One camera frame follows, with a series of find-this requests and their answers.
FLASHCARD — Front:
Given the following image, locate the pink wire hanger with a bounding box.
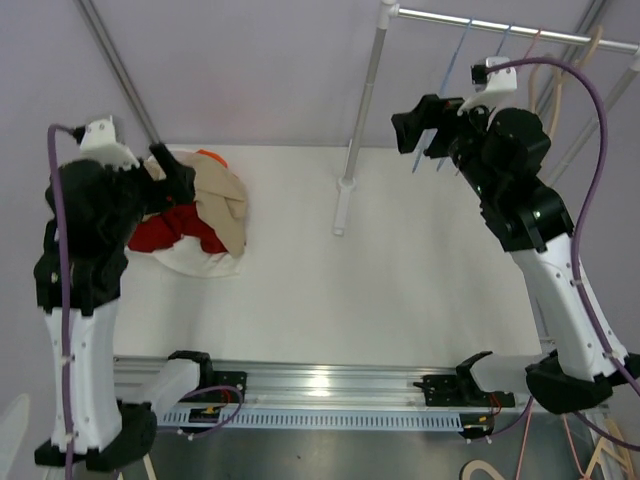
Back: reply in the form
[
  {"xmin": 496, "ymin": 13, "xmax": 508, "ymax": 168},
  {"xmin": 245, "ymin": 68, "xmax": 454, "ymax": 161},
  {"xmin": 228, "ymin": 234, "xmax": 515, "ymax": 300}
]
[{"xmin": 522, "ymin": 29, "xmax": 542, "ymax": 59}]

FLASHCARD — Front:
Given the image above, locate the white t-shirt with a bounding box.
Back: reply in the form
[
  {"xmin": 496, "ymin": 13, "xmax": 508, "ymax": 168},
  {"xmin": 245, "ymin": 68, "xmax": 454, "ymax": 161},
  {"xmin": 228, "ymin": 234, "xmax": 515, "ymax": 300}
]
[{"xmin": 151, "ymin": 236, "xmax": 242, "ymax": 279}]

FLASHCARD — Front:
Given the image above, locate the orange t-shirt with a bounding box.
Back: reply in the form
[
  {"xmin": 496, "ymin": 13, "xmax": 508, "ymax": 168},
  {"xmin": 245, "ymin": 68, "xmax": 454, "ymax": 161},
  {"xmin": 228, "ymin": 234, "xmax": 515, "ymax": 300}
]
[{"xmin": 195, "ymin": 149, "xmax": 228, "ymax": 168}]

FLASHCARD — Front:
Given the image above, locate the beige plastic hanger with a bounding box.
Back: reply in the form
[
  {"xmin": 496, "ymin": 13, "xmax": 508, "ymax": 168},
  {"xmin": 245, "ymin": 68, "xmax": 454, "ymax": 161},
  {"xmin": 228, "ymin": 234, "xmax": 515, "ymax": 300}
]
[{"xmin": 527, "ymin": 24, "xmax": 604, "ymax": 140}]

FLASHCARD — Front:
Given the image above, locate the silver clothes rack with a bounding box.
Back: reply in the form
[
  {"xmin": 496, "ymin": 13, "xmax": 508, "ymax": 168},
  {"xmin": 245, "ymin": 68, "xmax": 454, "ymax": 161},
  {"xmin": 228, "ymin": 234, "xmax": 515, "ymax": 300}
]
[{"xmin": 332, "ymin": 1, "xmax": 639, "ymax": 236}]

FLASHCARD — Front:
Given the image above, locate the white slotted cable duct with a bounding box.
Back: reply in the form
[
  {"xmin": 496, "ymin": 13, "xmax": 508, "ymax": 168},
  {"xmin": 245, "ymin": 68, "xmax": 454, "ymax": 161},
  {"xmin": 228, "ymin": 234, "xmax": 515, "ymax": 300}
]
[{"xmin": 158, "ymin": 407, "xmax": 463, "ymax": 432}]

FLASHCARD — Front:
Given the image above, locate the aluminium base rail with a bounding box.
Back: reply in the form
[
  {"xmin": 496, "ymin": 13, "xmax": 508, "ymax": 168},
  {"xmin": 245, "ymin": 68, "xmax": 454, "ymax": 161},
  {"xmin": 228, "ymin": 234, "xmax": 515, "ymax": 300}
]
[{"xmin": 114, "ymin": 355, "xmax": 609, "ymax": 414}]

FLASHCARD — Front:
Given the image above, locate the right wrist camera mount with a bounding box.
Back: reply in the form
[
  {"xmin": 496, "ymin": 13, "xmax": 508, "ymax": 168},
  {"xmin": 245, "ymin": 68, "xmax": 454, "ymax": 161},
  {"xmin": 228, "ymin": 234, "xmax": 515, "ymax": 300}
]
[{"xmin": 457, "ymin": 56, "xmax": 518, "ymax": 116}]

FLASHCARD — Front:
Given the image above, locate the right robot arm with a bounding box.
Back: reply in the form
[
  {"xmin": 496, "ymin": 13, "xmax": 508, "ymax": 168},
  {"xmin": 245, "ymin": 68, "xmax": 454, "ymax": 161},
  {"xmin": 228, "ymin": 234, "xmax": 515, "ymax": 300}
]
[{"xmin": 391, "ymin": 94, "xmax": 639, "ymax": 414}]

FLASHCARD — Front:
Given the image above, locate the beige t-shirt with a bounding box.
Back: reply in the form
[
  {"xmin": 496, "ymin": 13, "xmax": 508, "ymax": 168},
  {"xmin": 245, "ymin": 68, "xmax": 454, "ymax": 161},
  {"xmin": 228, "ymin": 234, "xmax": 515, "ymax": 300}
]
[{"xmin": 175, "ymin": 150, "xmax": 248, "ymax": 258}]

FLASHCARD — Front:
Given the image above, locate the beige hanger bottom right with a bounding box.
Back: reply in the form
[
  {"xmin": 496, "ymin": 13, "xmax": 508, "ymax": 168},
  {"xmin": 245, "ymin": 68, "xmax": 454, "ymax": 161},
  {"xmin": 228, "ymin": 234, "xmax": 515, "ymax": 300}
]
[{"xmin": 459, "ymin": 414, "xmax": 639, "ymax": 480}]

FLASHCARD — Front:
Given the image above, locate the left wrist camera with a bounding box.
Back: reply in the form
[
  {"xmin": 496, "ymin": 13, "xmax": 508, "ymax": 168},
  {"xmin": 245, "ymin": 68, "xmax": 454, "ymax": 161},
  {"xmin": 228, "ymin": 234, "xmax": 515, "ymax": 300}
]
[{"xmin": 79, "ymin": 115, "xmax": 140, "ymax": 171}]

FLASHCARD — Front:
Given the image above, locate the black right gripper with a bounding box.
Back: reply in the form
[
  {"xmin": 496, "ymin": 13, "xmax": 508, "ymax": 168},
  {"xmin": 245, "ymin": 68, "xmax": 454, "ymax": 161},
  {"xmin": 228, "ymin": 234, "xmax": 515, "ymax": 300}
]
[{"xmin": 393, "ymin": 93, "xmax": 501, "ymax": 203}]

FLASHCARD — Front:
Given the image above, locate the beige hanger on floor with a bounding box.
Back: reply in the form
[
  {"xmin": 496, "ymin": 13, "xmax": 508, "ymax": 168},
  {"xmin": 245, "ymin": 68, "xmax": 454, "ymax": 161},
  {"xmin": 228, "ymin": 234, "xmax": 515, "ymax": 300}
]
[{"xmin": 142, "ymin": 454, "xmax": 157, "ymax": 480}]

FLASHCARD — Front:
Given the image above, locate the dark red t-shirt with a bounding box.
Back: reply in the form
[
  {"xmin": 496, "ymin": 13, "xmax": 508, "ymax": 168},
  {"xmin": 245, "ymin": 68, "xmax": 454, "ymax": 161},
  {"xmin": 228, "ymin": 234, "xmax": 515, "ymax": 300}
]
[{"xmin": 128, "ymin": 203, "xmax": 228, "ymax": 254}]

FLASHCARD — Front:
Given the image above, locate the pink hanger on floor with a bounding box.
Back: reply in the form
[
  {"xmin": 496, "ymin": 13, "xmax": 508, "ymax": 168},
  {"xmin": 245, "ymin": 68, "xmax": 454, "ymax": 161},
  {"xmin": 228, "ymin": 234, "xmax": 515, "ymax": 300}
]
[{"xmin": 514, "ymin": 403, "xmax": 589, "ymax": 479}]

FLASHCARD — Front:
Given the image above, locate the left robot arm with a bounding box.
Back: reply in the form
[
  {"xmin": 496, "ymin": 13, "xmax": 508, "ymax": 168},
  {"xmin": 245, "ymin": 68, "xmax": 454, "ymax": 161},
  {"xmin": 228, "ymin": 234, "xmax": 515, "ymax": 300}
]
[{"xmin": 34, "ymin": 143, "xmax": 216, "ymax": 473}]

